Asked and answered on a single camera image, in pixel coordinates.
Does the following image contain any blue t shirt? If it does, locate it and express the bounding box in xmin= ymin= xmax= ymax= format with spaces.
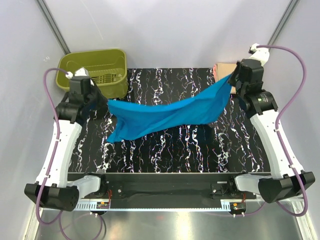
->
xmin=107 ymin=75 xmax=232 ymax=144

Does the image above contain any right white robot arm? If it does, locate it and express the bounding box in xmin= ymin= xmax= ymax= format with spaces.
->
xmin=227 ymin=58 xmax=316 ymax=203

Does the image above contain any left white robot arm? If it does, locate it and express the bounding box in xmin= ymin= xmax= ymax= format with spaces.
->
xmin=24 ymin=73 xmax=108 ymax=212

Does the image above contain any folded peach t shirt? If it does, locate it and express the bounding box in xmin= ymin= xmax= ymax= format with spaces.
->
xmin=212 ymin=62 xmax=237 ymax=82

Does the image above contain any olive green plastic basket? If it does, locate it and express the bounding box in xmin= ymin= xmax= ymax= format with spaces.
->
xmin=58 ymin=48 xmax=128 ymax=99

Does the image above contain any black marbled table mat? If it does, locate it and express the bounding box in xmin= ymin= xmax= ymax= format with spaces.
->
xmin=68 ymin=68 xmax=270 ymax=173

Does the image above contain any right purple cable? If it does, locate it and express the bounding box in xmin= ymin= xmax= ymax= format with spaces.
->
xmin=258 ymin=44 xmax=307 ymax=217

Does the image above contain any purple cable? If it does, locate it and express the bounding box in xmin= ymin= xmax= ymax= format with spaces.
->
xmin=258 ymin=44 xmax=307 ymax=217
xmin=36 ymin=68 xmax=107 ymax=240

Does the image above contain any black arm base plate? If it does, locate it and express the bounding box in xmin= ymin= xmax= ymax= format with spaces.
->
xmin=78 ymin=172 xmax=257 ymax=201

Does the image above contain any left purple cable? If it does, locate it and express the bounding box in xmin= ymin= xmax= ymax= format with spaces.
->
xmin=36 ymin=68 xmax=107 ymax=240

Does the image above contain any aluminium frame rail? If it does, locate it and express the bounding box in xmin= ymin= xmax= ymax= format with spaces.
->
xmin=32 ymin=181 xmax=306 ymax=201

